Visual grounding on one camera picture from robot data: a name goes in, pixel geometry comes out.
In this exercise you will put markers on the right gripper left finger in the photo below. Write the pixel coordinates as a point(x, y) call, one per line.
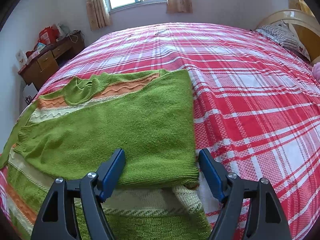
point(57, 216)

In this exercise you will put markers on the green knitted sweater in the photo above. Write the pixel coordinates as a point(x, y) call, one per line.
point(72, 131)

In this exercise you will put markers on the red plaid bed sheet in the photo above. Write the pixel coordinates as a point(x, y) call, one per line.
point(255, 106)

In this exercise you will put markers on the white paper shopping bag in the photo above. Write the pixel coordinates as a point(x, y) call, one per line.
point(29, 93)

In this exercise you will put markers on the brown wooden desk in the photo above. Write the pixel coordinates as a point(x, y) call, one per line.
point(51, 59)

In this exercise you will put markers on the red gift bag on desk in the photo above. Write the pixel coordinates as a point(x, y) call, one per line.
point(49, 35)

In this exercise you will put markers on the striped pillow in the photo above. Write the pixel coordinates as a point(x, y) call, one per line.
point(280, 33)

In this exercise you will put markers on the beige wooden headboard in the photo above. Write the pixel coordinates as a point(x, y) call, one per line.
point(302, 22)

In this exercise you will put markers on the left beige curtain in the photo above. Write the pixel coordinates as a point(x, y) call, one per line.
point(98, 14)

